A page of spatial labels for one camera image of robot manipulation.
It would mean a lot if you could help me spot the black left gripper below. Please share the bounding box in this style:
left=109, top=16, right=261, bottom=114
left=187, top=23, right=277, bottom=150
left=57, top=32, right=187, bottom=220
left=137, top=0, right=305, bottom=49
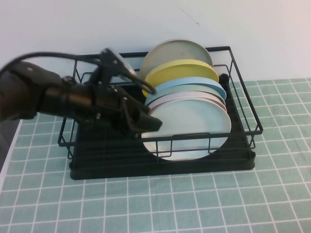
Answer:
left=90, top=84, right=163, bottom=139

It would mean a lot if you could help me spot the white plate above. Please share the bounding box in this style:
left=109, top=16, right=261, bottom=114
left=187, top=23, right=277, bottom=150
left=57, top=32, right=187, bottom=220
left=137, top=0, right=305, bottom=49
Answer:
left=141, top=99, right=232, bottom=162

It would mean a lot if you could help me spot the pale pink plate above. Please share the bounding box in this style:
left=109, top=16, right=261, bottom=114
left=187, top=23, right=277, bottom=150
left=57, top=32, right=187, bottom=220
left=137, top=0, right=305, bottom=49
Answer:
left=147, top=90, right=228, bottom=112

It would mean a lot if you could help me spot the pale green plate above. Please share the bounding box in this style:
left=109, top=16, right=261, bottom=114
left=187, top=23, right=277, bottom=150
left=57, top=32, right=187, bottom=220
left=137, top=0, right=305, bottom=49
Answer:
left=145, top=83, right=227, bottom=107

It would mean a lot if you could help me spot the yellow plate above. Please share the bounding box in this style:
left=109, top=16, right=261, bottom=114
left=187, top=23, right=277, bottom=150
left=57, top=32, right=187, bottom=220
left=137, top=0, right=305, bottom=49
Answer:
left=142, top=59, right=220, bottom=97

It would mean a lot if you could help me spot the light blue plate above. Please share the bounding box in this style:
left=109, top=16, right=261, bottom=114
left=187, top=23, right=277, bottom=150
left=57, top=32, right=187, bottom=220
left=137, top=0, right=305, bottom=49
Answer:
left=146, top=77, right=227, bottom=102

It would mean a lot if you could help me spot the beige grey plate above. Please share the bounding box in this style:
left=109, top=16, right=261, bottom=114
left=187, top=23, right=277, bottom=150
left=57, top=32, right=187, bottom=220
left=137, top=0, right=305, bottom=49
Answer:
left=140, top=38, right=215, bottom=80

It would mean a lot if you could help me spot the black plastic drip tray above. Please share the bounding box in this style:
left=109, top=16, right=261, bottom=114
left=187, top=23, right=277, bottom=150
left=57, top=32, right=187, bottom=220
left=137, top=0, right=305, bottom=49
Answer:
left=69, top=74, right=256, bottom=181

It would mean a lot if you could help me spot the green checked tablecloth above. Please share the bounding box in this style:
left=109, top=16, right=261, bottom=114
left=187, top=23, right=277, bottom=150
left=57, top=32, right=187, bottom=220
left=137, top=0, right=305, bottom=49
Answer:
left=0, top=78, right=311, bottom=233

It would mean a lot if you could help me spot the short black camera cable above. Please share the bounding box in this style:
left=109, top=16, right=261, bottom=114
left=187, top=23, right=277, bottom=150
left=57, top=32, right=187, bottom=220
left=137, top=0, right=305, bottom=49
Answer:
left=131, top=72, right=157, bottom=96

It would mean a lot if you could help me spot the black wire dish rack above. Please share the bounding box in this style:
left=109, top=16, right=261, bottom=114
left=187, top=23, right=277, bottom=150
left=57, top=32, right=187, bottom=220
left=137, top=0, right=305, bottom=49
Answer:
left=57, top=46, right=262, bottom=161

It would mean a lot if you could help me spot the long black arm cable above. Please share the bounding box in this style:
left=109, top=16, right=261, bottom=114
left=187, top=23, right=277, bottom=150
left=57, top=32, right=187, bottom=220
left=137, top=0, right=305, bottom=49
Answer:
left=0, top=51, right=103, bottom=74

